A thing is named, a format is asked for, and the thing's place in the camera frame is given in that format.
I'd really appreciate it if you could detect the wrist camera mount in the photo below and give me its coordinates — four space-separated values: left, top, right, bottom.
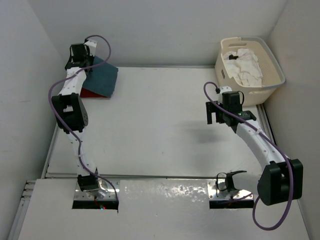
83 38 98 57
216 86 232 104

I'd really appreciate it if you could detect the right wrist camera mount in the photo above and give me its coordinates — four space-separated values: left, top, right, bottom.
216 86 232 104

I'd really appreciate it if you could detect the red t shirt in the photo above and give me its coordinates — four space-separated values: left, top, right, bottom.
80 88 109 99

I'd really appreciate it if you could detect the reflective foil panel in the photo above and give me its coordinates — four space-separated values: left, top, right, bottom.
119 179 209 213

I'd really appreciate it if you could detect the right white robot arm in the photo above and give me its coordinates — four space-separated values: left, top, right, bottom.
206 87 304 206

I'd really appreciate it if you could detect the white t shirt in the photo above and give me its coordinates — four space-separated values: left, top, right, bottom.
223 48 263 87

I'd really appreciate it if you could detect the blue t shirt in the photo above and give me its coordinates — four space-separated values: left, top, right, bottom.
82 63 119 99

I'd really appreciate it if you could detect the cream laundry basket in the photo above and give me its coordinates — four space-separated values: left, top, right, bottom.
215 37 286 106

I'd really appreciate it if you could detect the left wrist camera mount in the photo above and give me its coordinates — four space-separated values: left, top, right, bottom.
83 38 98 57

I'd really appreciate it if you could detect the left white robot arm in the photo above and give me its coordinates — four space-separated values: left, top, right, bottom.
50 40 100 197

